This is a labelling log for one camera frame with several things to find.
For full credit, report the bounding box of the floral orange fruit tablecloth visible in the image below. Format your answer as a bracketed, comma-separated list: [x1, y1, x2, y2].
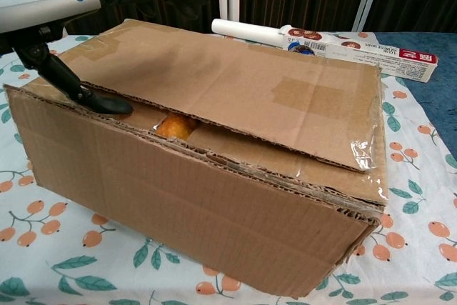
[0, 33, 457, 305]

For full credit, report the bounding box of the yellow rubber chicken toy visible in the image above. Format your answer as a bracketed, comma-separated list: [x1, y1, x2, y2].
[156, 114, 199, 141]

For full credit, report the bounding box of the red white cling film box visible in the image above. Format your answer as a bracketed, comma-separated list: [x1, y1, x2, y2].
[281, 26, 438, 83]

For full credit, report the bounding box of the white cling film roll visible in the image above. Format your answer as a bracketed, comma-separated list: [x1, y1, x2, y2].
[211, 18, 286, 44]

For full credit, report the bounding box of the brown cardboard shipping box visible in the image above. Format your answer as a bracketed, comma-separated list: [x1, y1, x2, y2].
[3, 17, 390, 299]

